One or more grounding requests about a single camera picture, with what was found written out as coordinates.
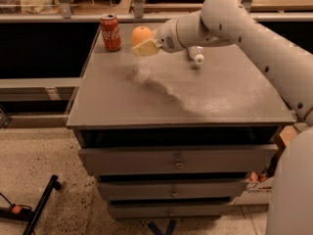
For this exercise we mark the bottom grey drawer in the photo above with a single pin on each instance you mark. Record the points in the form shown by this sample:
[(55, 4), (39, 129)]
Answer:
[(148, 211)]

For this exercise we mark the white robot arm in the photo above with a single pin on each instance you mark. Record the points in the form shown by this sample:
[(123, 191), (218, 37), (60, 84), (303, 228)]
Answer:
[(289, 69)]

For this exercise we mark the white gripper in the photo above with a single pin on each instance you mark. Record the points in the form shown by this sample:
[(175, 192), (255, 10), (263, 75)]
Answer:
[(167, 36)]

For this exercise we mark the middle grey drawer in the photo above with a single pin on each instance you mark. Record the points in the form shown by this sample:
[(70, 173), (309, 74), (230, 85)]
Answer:
[(172, 189)]

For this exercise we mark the grey drawer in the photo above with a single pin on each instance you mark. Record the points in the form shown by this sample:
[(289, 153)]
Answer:
[(148, 211), (172, 160), (172, 189)]

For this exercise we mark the orange fruit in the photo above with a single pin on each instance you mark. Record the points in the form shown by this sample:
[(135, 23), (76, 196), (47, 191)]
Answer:
[(140, 34)]

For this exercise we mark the red coke can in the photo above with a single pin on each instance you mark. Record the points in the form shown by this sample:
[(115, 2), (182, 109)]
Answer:
[(110, 32)]

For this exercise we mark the top grey drawer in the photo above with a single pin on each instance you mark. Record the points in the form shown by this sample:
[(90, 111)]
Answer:
[(172, 160)]

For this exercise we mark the grey drawer cabinet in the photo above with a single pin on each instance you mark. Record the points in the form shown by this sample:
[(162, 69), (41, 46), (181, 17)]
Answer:
[(167, 100)]

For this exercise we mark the white cardboard box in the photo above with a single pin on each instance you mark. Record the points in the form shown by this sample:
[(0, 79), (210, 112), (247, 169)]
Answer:
[(259, 188)]

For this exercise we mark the grey metal railing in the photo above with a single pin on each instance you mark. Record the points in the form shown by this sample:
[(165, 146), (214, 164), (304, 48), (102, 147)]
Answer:
[(42, 11)]

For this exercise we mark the clear plastic water bottle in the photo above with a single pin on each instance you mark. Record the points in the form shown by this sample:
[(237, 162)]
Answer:
[(196, 54)]

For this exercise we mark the black metal stand leg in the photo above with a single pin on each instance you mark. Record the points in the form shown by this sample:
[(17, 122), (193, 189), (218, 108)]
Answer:
[(53, 184)]

